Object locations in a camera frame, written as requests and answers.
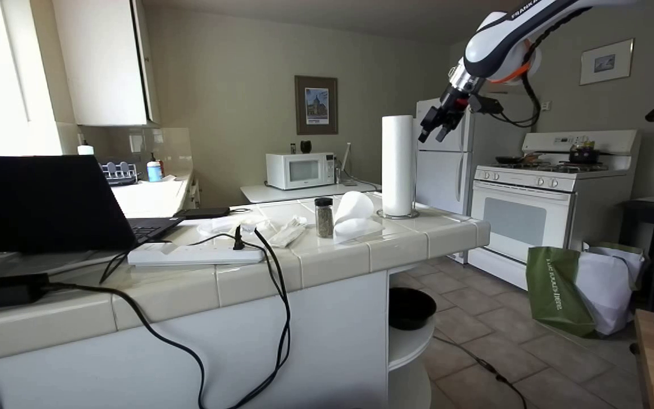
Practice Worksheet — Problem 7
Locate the dark spice shaker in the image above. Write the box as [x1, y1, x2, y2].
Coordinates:
[313, 195, 335, 237]

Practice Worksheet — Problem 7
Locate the framed wall picture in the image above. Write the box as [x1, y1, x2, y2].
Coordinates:
[295, 75, 339, 133]

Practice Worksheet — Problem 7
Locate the white wall cabinet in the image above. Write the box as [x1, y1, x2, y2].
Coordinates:
[53, 0, 158, 126]

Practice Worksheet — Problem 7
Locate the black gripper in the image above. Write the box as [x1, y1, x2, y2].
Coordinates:
[418, 91, 467, 143]

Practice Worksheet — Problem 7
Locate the blue soap bottle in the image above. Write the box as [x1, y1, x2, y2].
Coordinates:
[146, 157, 164, 182]

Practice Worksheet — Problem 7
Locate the black power cable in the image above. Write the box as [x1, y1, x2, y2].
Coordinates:
[46, 224, 295, 409]

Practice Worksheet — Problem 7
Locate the white power strip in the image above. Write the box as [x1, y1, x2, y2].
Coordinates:
[128, 243, 264, 267]

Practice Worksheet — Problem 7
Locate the small framed picture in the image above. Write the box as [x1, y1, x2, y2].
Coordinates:
[580, 39, 637, 84]

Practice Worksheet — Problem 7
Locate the blue dish rack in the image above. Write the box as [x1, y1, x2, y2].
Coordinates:
[101, 161, 138, 186]

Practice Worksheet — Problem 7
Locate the black bowl on shelf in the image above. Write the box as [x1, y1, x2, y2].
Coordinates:
[389, 285, 437, 328]

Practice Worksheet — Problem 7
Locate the black power adapter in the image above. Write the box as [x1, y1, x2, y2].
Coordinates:
[0, 273, 51, 307]

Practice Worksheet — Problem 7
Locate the black open laptop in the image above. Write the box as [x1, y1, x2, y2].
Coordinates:
[0, 155, 180, 252]

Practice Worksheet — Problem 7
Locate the crumpled white paper towel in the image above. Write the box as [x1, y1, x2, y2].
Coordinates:
[335, 191, 382, 243]

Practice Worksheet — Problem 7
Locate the green shopping bag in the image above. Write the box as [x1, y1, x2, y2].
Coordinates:
[528, 247, 595, 335]

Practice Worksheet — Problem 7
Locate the white paper towel roll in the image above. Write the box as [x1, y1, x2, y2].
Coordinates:
[382, 115, 414, 217]

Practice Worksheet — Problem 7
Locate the white refrigerator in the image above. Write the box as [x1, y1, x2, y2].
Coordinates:
[411, 95, 536, 222]

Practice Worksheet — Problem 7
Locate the white microwave oven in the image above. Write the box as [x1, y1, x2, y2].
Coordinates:
[265, 151, 335, 191]

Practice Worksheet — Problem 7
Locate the white kitchen stove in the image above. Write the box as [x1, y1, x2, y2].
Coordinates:
[467, 128, 640, 289]

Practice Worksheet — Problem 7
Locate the white plastic bag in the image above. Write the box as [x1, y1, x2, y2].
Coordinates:
[575, 247, 645, 335]

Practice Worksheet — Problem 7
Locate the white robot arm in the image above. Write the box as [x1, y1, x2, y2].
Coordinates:
[418, 0, 631, 143]

